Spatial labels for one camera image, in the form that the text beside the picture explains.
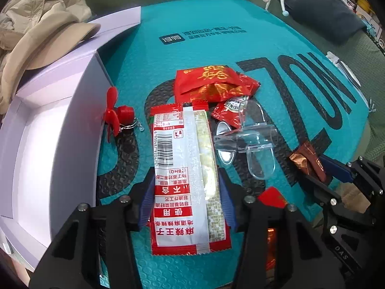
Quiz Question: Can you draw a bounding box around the red gold candy packet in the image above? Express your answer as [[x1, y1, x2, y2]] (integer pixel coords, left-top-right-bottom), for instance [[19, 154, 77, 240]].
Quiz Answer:
[[173, 65, 260, 103], [258, 187, 288, 271]]

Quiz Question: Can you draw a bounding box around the beige cap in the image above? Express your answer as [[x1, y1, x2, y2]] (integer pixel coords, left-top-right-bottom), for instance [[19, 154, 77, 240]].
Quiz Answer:
[[1, 22, 101, 100]]

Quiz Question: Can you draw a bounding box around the lilac cardboard box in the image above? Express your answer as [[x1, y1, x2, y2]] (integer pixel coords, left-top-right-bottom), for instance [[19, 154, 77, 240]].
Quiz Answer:
[[1, 7, 141, 269]]

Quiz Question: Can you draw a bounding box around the long red white snack packet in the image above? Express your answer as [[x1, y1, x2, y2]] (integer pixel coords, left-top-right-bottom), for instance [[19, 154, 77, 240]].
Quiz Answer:
[[150, 101, 231, 256]]

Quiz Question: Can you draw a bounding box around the dark navy cushion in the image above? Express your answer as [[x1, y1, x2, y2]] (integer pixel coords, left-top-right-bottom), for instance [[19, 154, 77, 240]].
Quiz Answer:
[[284, 0, 366, 44]]

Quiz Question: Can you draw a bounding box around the red toy propeller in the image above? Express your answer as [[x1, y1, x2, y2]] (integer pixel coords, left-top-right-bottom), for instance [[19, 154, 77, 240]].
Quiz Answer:
[[103, 86, 144, 142]]

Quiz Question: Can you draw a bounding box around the beige puffer jacket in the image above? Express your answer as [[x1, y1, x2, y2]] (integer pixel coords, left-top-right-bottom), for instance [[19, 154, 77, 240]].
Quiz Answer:
[[1, 0, 91, 115]]

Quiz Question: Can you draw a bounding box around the clear plastic bag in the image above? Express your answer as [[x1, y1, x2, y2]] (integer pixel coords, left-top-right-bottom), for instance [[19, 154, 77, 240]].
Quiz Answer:
[[326, 51, 377, 113]]

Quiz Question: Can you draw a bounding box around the small red ketchup sachet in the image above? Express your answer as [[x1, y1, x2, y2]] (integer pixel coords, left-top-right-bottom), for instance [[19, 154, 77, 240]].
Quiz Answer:
[[212, 96, 249, 129]]

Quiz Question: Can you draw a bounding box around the brown candy wrapper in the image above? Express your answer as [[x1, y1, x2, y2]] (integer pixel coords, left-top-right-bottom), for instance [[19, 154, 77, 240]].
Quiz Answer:
[[289, 141, 327, 183]]

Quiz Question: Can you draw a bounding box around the clear plastic toy plane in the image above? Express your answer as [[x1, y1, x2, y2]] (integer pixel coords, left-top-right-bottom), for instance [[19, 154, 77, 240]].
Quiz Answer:
[[213, 100, 277, 180]]

